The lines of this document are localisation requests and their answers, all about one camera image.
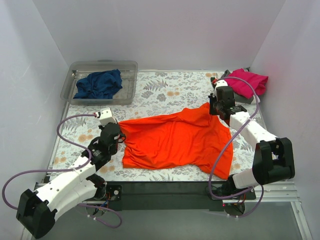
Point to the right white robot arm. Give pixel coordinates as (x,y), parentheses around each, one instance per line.
(273,158)

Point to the grey folded t shirt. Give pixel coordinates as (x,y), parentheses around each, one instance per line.
(239,98)

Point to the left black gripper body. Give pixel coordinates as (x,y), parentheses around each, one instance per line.
(119,136)

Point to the clear plastic bin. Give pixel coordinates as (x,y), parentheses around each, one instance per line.
(81,69)

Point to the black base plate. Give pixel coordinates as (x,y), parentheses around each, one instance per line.
(161,195)

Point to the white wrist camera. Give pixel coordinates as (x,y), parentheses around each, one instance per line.
(221,83)
(105,116)

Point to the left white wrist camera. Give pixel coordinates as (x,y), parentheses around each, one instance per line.
(105,116)

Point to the dark green folded shirt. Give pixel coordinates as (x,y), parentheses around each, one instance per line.
(213,81)

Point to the floral table mat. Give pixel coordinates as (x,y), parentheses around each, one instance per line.
(156,93)

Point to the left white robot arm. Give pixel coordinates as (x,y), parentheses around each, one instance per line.
(39,210)

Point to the blue t shirt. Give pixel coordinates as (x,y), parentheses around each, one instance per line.
(99,85)

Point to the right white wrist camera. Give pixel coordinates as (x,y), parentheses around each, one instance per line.
(221,83)

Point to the orange t shirt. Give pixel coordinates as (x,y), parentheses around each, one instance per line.
(188,137)

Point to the white folded shirt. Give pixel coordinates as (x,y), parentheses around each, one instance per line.
(257,99)

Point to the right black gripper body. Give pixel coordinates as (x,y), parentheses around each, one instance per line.
(213,107)

